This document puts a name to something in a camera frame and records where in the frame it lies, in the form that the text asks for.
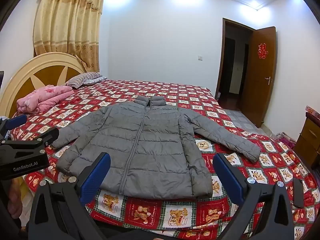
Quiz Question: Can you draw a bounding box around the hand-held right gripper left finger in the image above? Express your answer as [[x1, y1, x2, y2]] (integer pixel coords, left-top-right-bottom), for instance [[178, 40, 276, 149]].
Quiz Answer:
[[29, 152, 111, 240]]

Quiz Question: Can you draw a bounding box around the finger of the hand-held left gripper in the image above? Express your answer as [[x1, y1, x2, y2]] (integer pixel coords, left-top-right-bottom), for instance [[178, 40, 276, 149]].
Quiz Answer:
[[0, 114, 27, 137], [0, 128, 60, 155]]

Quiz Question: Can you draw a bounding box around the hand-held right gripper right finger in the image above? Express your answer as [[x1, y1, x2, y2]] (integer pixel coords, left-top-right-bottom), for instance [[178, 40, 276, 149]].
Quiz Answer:
[[213, 153, 295, 240]]

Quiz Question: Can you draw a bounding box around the grey puffer jacket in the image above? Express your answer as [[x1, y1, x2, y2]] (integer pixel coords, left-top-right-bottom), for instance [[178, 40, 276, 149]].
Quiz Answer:
[[51, 95, 261, 200]]

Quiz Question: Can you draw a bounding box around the person's left hand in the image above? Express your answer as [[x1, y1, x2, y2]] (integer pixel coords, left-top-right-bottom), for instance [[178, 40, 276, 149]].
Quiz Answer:
[[6, 179, 23, 218]]

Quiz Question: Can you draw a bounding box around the pink folded blanket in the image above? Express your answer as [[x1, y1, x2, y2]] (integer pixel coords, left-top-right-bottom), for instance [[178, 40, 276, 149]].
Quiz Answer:
[[17, 85, 75, 113]]

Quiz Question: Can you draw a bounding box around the cream and wood headboard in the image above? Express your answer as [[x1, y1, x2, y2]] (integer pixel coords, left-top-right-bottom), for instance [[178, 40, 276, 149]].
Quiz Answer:
[[0, 52, 88, 120]]

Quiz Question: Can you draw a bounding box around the red bear-print bedsheet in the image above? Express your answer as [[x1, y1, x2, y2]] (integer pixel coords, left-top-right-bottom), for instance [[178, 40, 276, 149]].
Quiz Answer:
[[11, 79, 320, 240]]

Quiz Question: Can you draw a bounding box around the pink cloth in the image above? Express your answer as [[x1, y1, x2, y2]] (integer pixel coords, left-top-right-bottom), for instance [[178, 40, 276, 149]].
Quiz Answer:
[[275, 131, 297, 148]]

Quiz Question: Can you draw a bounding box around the black flat object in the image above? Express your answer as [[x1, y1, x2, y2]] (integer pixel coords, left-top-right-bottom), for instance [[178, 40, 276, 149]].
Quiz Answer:
[[292, 177, 305, 208]]

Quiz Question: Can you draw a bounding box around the striped pillow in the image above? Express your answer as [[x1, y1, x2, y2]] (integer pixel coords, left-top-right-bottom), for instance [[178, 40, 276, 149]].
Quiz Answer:
[[64, 72, 107, 89]]

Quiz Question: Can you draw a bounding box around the wooden bedside cabinet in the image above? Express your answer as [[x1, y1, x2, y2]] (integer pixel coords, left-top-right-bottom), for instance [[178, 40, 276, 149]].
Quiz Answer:
[[292, 111, 320, 173]]

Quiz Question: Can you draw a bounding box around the brown wooden door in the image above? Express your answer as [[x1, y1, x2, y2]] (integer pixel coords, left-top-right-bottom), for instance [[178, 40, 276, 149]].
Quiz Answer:
[[241, 27, 277, 128]]

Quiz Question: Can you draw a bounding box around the pink box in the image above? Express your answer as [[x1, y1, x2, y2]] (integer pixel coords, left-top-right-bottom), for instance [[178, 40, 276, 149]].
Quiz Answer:
[[304, 106, 320, 118]]

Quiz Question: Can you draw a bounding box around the beige patterned curtain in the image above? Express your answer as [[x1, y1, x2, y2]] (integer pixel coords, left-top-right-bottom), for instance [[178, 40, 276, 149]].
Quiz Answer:
[[33, 0, 105, 73]]

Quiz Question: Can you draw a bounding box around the dark wooden door frame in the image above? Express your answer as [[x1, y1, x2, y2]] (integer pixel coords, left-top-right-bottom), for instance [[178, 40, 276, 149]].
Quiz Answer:
[[215, 17, 258, 105]]

